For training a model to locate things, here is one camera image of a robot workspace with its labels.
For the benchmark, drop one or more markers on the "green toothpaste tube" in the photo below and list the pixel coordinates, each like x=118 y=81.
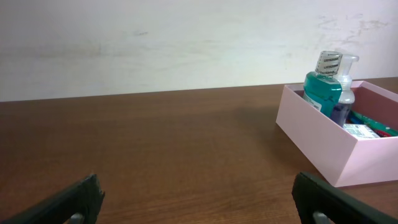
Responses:
x=380 y=129

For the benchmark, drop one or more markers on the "teal mouthwash bottle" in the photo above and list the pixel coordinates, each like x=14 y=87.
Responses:
x=321 y=89

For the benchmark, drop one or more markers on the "clear spray bottle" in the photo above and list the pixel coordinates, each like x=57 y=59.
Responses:
x=347 y=98

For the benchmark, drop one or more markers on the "green soap box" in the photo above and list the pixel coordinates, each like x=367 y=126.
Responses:
x=360 y=131

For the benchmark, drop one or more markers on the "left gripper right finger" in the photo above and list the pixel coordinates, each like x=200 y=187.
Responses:
x=319 y=202

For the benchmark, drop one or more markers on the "white square cardboard box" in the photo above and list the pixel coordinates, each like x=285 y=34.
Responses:
x=340 y=157

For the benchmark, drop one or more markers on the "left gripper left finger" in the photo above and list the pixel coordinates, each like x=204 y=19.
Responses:
x=80 y=202

